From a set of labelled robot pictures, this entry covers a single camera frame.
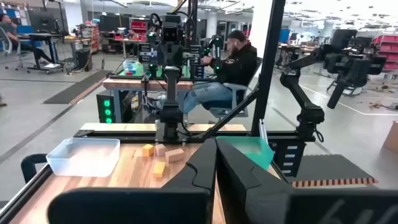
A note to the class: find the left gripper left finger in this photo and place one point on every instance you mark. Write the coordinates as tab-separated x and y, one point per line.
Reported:
140	205

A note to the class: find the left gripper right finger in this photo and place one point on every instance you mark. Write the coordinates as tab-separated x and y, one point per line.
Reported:
264	202

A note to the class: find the orange wooden block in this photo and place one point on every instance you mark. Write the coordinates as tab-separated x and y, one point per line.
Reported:
159	170

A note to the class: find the orange wooden cube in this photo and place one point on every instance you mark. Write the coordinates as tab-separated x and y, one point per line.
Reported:
148	150

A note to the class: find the natural wooden block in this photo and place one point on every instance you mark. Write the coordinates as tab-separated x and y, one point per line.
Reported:
174	155

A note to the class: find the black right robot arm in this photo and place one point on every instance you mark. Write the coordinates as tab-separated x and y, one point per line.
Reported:
172	84

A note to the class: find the green table mat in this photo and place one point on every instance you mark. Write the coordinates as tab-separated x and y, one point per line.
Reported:
136	71

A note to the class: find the small clear container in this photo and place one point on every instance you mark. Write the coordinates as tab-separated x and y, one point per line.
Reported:
130	66

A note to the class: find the red storage bins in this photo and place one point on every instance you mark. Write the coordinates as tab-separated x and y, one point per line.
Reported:
138	26
387	46

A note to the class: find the black control box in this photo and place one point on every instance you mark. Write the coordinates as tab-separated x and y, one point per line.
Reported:
286	161

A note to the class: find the background wooden table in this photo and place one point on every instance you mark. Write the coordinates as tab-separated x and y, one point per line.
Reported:
130	84

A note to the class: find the green translucent plastic bin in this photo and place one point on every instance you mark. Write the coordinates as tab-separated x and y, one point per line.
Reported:
248	149

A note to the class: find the natural wooden cube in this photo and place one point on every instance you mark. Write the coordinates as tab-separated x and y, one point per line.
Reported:
160	150

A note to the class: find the seated person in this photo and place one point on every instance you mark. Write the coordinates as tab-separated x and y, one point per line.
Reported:
236	65

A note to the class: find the black floor mat striped edge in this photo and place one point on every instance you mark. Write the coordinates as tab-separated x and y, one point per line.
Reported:
326	168

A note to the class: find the clear plastic bin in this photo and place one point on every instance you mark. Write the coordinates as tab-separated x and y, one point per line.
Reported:
84	157

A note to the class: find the grey office chair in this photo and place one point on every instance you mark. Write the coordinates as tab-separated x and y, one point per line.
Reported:
227	111

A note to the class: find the computer tower with green lights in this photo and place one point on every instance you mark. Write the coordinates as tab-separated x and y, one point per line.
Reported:
105	112

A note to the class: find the cardboard box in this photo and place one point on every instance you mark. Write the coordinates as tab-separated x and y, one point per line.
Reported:
392	138

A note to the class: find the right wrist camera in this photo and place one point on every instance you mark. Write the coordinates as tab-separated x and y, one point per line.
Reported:
172	34

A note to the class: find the black aluminium frame rail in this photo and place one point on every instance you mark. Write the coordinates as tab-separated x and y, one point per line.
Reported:
124	134
21	199

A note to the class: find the black diagonal frame strut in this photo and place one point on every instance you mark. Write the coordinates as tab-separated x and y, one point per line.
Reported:
230	115

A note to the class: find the black frame post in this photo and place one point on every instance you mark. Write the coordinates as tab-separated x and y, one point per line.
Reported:
267	77

